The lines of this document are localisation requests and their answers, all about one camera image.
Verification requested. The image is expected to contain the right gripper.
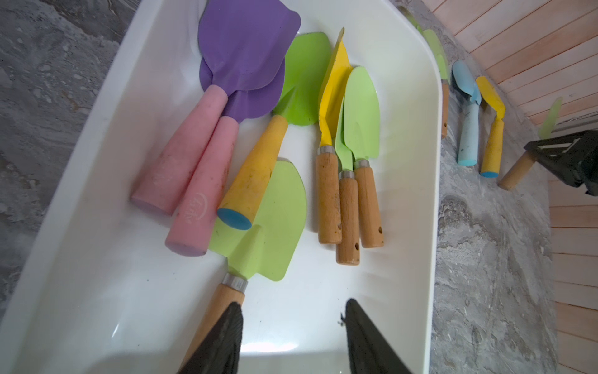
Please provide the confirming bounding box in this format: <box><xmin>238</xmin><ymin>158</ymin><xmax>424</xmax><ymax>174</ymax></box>
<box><xmin>524</xmin><ymin>129</ymin><xmax>597</xmax><ymax>196</ymax></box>

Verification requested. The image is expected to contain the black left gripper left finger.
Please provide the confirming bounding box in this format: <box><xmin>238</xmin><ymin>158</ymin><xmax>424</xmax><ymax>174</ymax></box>
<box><xmin>178</xmin><ymin>302</ymin><xmax>244</xmax><ymax>374</ymax></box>

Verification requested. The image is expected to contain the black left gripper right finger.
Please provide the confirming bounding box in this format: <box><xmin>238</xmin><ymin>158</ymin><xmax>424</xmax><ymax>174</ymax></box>
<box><xmin>344</xmin><ymin>299</ymin><xmax>411</xmax><ymax>374</ymax></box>

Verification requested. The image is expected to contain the light green shovel wooden handle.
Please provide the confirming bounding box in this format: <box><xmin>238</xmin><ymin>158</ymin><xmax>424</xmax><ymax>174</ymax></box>
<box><xmin>497</xmin><ymin>97</ymin><xmax>564</xmax><ymax>192</ymax></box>

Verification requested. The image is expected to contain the light blue shovel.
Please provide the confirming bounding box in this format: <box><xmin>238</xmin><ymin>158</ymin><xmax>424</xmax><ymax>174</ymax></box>
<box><xmin>452</xmin><ymin>60</ymin><xmax>482</xmax><ymax>167</ymax></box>

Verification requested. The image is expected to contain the green spade wooden handle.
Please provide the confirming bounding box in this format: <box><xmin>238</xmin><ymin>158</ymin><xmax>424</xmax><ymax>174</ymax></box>
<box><xmin>183</xmin><ymin>159</ymin><xmax>307</xmax><ymax>364</ymax></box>

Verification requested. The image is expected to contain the olive green pointed shovel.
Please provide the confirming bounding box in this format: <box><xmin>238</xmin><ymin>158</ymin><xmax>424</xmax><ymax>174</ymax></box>
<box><xmin>423</xmin><ymin>29</ymin><xmax>450</xmax><ymax>139</ymax></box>

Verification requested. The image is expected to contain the narrow green trowel wooden handle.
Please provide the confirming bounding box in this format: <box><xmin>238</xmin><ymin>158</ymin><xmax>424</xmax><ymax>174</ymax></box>
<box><xmin>335</xmin><ymin>100</ymin><xmax>360</xmax><ymax>266</ymax></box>

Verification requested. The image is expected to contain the purple shovel round blade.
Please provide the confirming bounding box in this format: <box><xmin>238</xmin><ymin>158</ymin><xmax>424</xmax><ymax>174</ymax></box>
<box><xmin>165</xmin><ymin>63</ymin><xmax>285</xmax><ymax>257</ymax></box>

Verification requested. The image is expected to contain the white plastic storage box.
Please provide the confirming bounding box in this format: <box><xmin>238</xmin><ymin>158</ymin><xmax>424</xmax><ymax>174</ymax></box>
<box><xmin>1</xmin><ymin>1</ymin><xmax>442</xmax><ymax>373</ymax></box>

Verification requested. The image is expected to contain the light green shovel wide blade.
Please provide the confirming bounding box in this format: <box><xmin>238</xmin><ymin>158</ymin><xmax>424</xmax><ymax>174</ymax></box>
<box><xmin>344</xmin><ymin>66</ymin><xmax>384</xmax><ymax>249</ymax></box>

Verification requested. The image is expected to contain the purple shovel square blade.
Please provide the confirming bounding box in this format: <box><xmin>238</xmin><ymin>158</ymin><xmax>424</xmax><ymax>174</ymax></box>
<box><xmin>131</xmin><ymin>1</ymin><xmax>301</xmax><ymax>215</ymax></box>

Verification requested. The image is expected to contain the green shovel yellow blue handle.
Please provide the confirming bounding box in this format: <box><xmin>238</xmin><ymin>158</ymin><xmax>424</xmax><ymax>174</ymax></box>
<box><xmin>217</xmin><ymin>32</ymin><xmax>332</xmax><ymax>231</ymax></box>

